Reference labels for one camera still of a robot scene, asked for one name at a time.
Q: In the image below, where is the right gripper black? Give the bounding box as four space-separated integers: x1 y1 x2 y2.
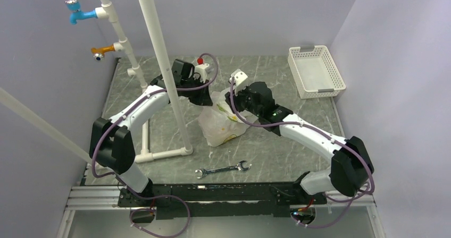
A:
225 84 262 117

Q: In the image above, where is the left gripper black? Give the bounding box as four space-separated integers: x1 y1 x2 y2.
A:
181 77 213 107

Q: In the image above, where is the translucent white plastic bag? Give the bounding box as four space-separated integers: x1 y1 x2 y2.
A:
198 87 249 147

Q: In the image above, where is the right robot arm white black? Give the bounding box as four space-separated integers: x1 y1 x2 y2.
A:
224 82 375 203

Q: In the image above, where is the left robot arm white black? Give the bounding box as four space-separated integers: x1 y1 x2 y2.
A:
89 57 218 206

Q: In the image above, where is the white perforated plastic basket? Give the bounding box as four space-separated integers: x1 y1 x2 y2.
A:
287 45 346 99

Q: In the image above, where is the orange plastic faucet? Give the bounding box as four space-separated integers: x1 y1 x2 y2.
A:
91 45 116 62

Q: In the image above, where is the silver open-end wrench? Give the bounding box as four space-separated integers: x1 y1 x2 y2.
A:
195 160 251 179

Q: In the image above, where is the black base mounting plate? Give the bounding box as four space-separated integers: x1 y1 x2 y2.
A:
118 182 327 220

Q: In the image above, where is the blue plastic faucet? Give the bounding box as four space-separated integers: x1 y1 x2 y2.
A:
65 0 98 24

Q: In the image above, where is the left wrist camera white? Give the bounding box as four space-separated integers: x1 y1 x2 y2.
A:
194 57 213 82

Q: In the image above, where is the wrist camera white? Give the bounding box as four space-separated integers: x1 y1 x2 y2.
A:
229 69 249 95
194 57 213 82

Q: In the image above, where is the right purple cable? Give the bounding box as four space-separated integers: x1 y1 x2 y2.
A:
229 76 375 230

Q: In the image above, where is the purple cable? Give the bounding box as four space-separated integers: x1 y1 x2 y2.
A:
229 76 375 230
90 53 191 238

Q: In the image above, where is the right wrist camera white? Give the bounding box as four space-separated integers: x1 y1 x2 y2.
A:
229 69 249 95

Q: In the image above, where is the white PVC pipe frame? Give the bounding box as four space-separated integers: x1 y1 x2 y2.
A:
91 0 194 164

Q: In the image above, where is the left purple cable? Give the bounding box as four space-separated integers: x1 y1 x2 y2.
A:
90 53 191 238

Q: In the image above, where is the aluminium rail frame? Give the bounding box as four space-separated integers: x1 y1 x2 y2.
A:
57 186 386 237

